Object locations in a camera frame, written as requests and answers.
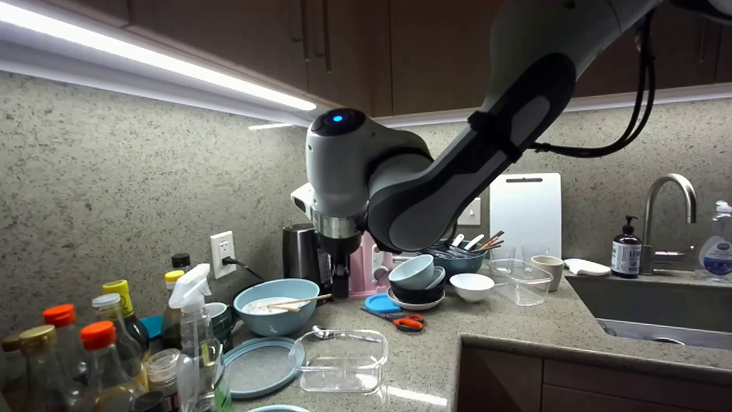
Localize grey cap bottle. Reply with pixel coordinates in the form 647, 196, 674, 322
88, 291, 127, 338

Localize light blue plate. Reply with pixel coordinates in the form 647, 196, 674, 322
219, 333, 309, 403

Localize small blue lid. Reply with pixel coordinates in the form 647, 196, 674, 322
362, 291, 405, 319

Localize steel kitchen sink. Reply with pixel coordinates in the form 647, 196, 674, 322
564, 273, 732, 352

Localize brown wooden stick dark tip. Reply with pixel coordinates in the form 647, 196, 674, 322
286, 293, 333, 309

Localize green bottle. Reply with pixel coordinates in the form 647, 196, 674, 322
210, 383, 234, 412

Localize light blue dish rim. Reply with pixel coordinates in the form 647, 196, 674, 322
244, 401, 310, 412

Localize clear glass food container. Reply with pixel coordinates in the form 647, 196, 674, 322
290, 325, 391, 395

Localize brown handled utensil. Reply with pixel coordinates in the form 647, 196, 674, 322
473, 228, 507, 253

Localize yellow cap dark bottle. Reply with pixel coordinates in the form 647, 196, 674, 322
99, 277, 152, 357

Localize long LED light strip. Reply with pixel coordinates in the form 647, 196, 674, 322
0, 0, 319, 116

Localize metal spoon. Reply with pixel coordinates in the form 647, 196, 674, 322
306, 322, 383, 343

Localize small white bowl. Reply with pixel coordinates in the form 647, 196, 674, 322
449, 269, 497, 305

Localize pale wooden stick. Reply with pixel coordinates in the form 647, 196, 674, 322
262, 299, 309, 313

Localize pink utensil holder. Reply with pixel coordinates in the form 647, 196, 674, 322
350, 230, 394, 299

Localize chrome kitchen faucet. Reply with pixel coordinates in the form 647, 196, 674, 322
640, 172, 699, 277

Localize orange cap bottle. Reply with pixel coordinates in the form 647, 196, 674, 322
38, 301, 87, 412
78, 319, 143, 412

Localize black toaster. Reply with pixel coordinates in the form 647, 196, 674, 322
204, 262, 265, 309

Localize large light blue bowl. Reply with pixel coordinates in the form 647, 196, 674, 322
231, 277, 323, 338

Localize small yellow cap bottle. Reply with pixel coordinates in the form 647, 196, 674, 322
160, 267, 188, 351

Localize white cloth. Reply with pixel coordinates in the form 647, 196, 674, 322
563, 257, 613, 279

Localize brown upper cabinet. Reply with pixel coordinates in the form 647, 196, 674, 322
71, 0, 732, 119

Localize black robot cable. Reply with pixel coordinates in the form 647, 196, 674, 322
530, 11, 659, 161

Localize glass jar metal lid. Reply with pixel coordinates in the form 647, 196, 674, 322
142, 345, 188, 412

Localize white mug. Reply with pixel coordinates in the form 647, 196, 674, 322
528, 251, 569, 295

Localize stacked dark bowls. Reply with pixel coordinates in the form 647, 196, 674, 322
389, 265, 449, 307

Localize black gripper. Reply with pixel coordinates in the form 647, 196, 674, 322
315, 234, 364, 301

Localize clear plastic tub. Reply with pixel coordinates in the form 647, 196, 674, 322
485, 257, 554, 309

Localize white cutting board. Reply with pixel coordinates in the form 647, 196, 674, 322
485, 170, 564, 262

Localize orange small tool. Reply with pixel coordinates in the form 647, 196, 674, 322
391, 311, 430, 333

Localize brown cabinet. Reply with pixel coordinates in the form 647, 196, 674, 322
454, 337, 732, 412
71, 0, 732, 119

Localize gold cap bottle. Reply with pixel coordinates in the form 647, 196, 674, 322
14, 322, 73, 412

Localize brown cap bottle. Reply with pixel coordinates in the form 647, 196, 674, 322
0, 332, 25, 412

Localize dark blue bowl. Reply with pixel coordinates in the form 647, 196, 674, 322
427, 242, 489, 279

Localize white switch plate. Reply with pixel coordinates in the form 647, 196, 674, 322
454, 194, 485, 228

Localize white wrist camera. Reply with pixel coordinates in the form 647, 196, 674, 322
289, 180, 317, 221

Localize white trigger spray bottle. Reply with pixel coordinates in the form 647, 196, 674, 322
165, 261, 227, 412

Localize small light blue bowl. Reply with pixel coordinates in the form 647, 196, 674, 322
386, 251, 438, 293

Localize white wall outlet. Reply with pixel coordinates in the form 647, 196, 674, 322
208, 228, 239, 282

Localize dark soap dispenser bottle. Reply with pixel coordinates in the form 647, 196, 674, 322
608, 213, 645, 279

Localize brown lower cabinet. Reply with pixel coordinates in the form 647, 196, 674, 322
454, 337, 732, 412

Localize black plug with cable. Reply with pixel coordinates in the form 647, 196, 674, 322
219, 257, 265, 284

